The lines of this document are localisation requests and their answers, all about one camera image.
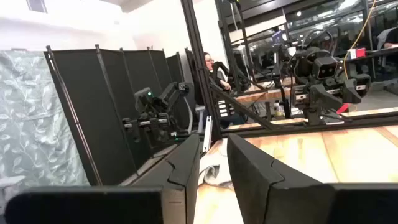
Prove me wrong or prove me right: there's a ceiling air vent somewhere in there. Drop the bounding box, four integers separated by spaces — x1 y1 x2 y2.
25 0 48 14

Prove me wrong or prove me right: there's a clear plastic bottle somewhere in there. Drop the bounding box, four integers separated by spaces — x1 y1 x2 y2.
272 100 284 118

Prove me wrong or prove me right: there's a black aluminium table frame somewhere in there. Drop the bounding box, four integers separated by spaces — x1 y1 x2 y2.
180 0 398 141

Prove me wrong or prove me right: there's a grey microfiber towel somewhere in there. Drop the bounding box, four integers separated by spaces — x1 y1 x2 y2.
198 151 234 189

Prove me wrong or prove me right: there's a white handwritten paper tag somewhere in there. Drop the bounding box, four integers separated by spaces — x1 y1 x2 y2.
202 115 213 153

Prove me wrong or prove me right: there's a black background rig frame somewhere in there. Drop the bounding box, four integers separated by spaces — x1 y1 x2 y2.
214 0 398 83

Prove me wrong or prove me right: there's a dark grey left wrist camera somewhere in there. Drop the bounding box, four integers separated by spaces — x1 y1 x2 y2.
312 56 340 80

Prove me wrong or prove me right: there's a grey office chair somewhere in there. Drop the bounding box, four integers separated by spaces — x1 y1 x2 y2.
183 96 206 134

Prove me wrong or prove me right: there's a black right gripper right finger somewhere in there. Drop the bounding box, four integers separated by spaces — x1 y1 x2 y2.
226 133 398 224

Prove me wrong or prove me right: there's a black folding partition screen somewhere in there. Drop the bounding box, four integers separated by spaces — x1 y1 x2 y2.
43 44 191 187

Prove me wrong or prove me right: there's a small red object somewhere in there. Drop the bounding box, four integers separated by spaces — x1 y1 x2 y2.
336 103 351 115

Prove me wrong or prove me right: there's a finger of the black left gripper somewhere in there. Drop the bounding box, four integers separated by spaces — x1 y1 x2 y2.
343 78 364 105
309 83 343 110

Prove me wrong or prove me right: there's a yellow cable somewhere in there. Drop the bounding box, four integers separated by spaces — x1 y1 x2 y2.
343 0 378 80

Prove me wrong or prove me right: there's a grey leaf patterned curtain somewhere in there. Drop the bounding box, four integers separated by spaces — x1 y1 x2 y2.
0 49 91 215

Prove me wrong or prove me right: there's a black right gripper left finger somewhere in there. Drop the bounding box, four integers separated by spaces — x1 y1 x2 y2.
4 133 201 224

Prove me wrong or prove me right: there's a wooden background table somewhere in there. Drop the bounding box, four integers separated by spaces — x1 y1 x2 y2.
234 77 301 104

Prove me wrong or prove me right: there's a person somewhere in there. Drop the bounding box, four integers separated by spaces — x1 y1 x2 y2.
376 26 398 50
202 52 247 130

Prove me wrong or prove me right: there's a red and white box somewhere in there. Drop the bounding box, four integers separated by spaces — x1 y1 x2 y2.
346 47 367 60

